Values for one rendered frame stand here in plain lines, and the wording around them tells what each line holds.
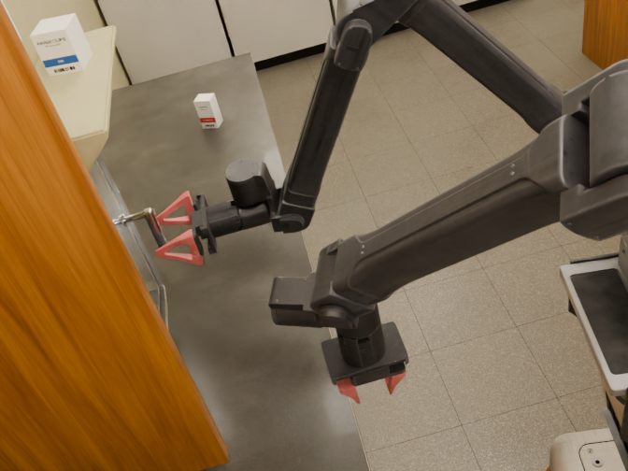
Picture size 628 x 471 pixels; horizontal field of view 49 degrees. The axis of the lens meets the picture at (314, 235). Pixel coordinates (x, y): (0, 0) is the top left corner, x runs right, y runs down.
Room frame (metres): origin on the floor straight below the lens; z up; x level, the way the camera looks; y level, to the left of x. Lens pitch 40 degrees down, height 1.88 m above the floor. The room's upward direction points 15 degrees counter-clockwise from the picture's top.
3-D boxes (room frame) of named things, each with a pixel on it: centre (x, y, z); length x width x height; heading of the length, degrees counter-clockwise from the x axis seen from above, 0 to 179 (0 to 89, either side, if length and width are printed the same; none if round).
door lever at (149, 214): (0.99, 0.28, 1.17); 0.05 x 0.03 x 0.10; 91
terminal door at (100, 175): (0.88, 0.31, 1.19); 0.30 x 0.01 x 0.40; 1
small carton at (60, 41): (0.93, 0.26, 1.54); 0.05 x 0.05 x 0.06; 80
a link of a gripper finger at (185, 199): (1.03, 0.22, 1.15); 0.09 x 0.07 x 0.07; 91
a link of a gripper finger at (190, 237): (0.96, 0.22, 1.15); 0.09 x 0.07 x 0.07; 91
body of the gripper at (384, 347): (0.59, -0.02, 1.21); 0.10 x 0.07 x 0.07; 92
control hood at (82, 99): (0.88, 0.26, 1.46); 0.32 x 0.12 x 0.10; 1
